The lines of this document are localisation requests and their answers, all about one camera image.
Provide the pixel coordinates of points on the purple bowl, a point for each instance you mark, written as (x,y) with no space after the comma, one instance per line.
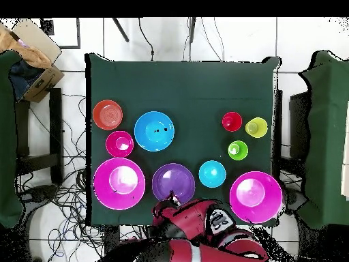
(173,177)

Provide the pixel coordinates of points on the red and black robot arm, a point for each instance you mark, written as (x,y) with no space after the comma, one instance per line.
(190,218)

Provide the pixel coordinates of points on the small blue bowl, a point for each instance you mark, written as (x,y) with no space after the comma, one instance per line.
(212,178)

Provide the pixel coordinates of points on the large blue bowl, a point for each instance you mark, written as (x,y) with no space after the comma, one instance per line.
(154,139)

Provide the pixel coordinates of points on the large pink bowl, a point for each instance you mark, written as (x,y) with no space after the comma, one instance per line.
(103,188)
(240,207)

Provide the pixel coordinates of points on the crimson bowl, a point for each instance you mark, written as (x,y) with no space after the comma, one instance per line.
(114,148)

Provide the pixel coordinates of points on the green cup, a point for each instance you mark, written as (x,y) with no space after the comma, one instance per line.
(241,152)

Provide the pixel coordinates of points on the red cup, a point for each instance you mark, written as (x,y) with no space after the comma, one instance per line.
(231,121)

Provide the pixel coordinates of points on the orange bowl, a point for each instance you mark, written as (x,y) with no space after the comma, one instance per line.
(107,114)

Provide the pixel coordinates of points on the dark green tablecloth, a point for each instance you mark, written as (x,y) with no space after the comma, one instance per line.
(177,87)

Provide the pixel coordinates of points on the yellow cup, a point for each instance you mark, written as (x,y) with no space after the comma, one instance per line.
(261,128)

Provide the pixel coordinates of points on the black rounded floor base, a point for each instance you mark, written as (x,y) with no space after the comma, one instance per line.
(41,192)

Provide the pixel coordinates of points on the black tripod leg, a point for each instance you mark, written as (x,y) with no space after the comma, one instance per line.
(120,29)
(192,30)

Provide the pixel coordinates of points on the green side table cloth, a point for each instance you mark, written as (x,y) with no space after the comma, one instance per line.
(327,136)
(8,136)

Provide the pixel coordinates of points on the cardboard box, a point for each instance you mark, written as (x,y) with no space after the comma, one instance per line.
(41,82)

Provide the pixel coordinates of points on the black stool frame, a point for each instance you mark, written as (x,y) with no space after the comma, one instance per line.
(56,122)

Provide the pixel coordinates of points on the black square frame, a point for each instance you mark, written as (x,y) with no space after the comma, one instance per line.
(78,32)

